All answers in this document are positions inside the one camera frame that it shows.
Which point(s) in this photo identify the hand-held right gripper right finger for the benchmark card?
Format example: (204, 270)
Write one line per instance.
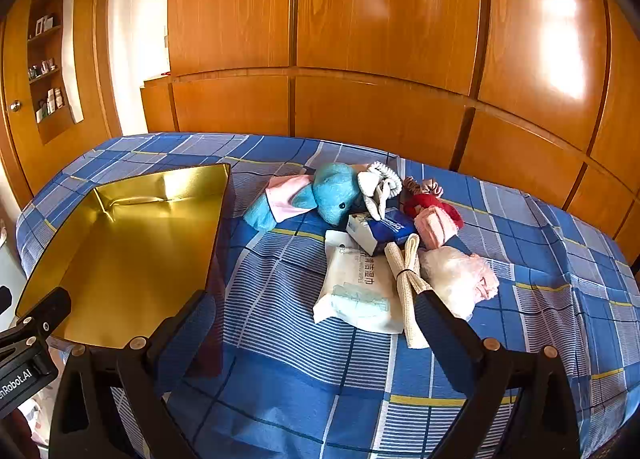
(442, 334)

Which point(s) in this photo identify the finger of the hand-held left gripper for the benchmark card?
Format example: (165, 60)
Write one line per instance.
(47, 311)

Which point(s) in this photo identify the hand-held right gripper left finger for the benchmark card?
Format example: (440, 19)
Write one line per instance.
(200, 321)

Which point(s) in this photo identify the beige elastic bandage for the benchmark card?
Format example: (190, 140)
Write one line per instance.
(406, 299)

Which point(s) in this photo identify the plastic-wrapped white fluffy cloth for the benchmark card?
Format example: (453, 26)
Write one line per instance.
(450, 274)

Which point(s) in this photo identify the gold tin box maroon sides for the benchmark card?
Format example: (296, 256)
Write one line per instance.
(125, 259)

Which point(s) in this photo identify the blue tissue pack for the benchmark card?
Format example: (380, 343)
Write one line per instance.
(387, 231)

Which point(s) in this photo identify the red fuzzy sock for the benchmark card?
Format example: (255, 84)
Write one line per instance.
(425, 201)

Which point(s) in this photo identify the cream knit sock pair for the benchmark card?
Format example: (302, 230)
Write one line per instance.
(380, 184)

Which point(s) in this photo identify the blue plush teddy pink outfit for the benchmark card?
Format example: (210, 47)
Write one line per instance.
(335, 189)

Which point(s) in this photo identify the blue plaid bedsheet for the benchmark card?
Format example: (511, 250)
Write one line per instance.
(310, 379)

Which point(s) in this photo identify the wooden cabinet with niche shelves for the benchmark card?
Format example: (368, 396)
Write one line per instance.
(85, 149)

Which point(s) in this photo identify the round metal door knob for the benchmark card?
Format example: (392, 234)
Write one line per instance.
(16, 105)

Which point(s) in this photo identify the wooden wardrobe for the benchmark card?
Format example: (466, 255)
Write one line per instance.
(380, 39)

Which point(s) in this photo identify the wooden wall shelf with items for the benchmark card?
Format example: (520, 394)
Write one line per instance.
(50, 101)

